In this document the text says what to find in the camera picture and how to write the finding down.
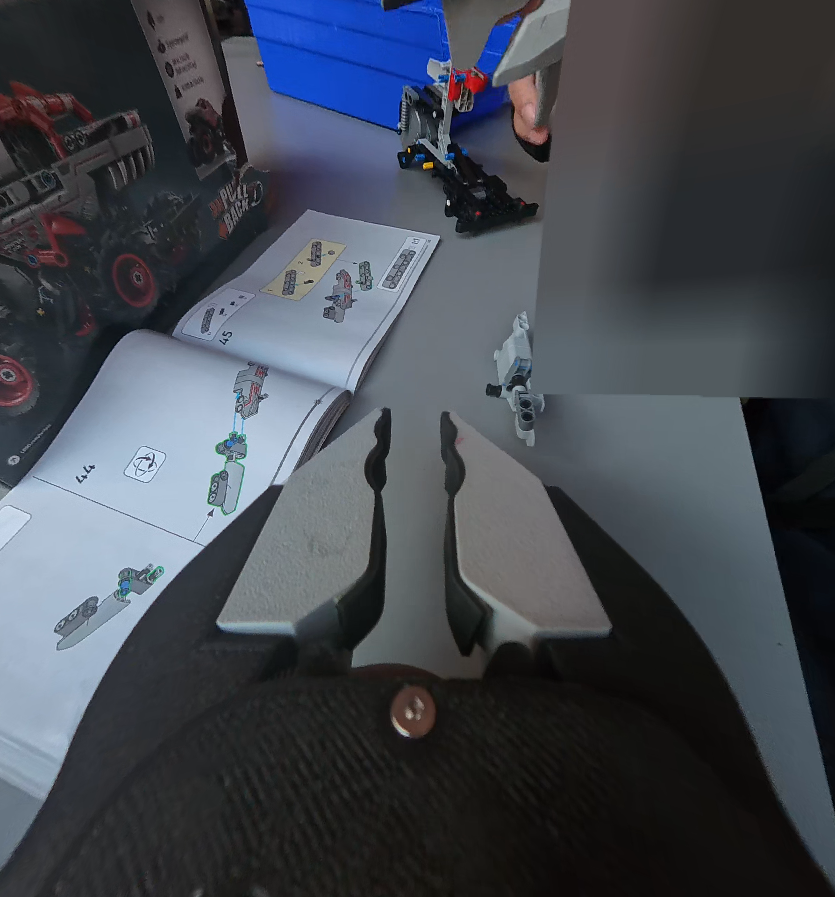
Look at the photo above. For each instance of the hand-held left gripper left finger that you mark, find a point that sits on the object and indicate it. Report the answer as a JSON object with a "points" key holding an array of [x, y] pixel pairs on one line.
{"points": [[312, 546]]}

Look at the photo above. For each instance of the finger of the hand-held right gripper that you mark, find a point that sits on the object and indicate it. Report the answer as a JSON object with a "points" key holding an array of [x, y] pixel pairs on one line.
{"points": [[540, 38], [470, 28]]}

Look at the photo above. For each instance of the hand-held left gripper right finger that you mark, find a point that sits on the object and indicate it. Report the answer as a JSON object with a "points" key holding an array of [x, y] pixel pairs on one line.
{"points": [[522, 560]]}

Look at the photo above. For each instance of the black grey lego chassis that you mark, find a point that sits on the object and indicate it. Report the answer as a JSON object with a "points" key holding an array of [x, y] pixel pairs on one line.
{"points": [[487, 189]]}

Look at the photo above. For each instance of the small grey lego assembly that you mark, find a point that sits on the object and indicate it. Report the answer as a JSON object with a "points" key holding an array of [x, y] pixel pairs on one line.
{"points": [[515, 357]]}

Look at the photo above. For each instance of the lego instruction booklet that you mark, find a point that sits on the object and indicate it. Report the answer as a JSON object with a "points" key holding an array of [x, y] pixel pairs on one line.
{"points": [[144, 392]]}

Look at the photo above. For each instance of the monster truck lego box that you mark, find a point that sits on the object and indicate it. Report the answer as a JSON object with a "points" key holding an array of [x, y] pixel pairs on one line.
{"points": [[74, 175]]}

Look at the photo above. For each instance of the person's right hand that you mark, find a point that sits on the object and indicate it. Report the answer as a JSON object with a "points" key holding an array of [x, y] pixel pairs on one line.
{"points": [[524, 108]]}

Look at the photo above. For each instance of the blue plastic bin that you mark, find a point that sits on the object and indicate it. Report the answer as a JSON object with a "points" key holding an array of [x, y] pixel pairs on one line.
{"points": [[333, 49]]}

